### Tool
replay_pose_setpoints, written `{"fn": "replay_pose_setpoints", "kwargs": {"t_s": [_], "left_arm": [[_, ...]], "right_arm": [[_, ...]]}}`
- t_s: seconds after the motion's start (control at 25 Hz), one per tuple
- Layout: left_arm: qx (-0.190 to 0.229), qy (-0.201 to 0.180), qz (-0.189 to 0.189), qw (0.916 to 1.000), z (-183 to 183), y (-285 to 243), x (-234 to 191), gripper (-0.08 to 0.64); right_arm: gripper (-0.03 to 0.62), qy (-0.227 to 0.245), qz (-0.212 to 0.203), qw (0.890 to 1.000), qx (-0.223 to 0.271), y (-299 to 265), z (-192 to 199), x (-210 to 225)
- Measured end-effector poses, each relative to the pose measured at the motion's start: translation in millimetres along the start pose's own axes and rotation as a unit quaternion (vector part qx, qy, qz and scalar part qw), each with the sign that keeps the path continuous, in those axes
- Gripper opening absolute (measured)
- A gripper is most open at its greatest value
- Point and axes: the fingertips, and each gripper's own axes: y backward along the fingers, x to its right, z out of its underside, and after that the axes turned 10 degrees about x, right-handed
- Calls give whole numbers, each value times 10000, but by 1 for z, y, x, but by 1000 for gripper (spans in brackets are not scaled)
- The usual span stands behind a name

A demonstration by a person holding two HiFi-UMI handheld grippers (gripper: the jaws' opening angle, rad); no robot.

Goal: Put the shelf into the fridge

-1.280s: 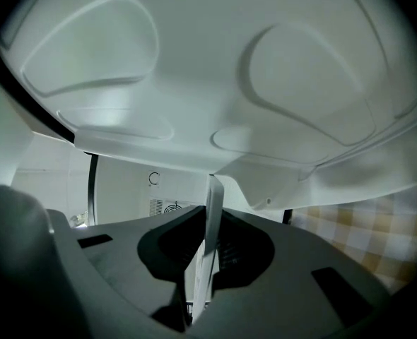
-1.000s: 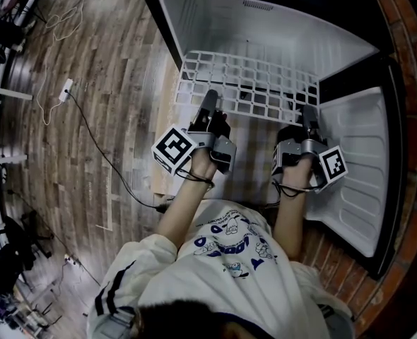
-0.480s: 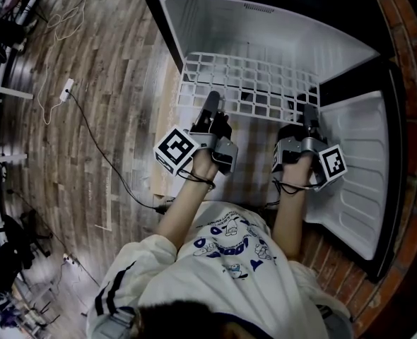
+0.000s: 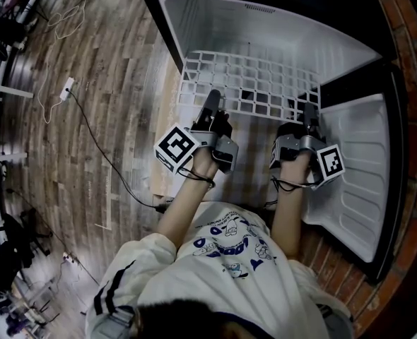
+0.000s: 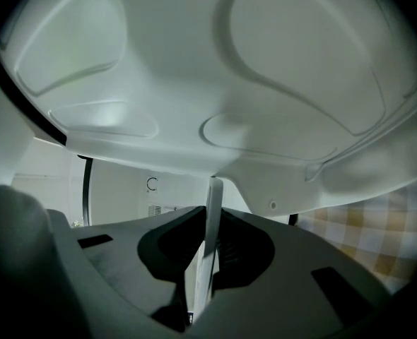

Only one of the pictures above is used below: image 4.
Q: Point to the white grid fridge shelf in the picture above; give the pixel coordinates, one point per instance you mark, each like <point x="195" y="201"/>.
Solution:
<point x="229" y="71"/>

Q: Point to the white printed t-shirt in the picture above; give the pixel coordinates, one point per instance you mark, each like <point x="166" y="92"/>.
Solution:
<point x="229" y="277"/>

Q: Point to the person's left forearm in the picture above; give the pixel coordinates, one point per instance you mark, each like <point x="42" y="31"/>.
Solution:
<point x="183" y="203"/>

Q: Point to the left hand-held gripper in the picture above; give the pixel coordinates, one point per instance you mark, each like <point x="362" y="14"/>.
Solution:
<point x="176" y="147"/>

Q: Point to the white wall plug adapter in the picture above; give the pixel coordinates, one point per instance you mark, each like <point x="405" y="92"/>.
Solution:
<point x="67" y="258"/>

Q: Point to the black office chair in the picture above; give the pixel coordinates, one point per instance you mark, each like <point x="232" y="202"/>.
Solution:
<point x="10" y="245"/>

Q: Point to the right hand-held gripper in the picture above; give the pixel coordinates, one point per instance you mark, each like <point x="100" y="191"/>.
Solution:
<point x="330" y="162"/>

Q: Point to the black fridge white interior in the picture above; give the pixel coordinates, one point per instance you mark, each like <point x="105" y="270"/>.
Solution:
<point x="251" y="34"/>

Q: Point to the person's right forearm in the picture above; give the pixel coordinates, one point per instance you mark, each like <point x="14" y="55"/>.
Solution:
<point x="289" y="210"/>

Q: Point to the white power strip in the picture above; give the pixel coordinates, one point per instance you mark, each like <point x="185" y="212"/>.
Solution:
<point x="67" y="88"/>

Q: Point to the white table frame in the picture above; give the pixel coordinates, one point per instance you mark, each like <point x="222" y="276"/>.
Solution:
<point x="7" y="94"/>

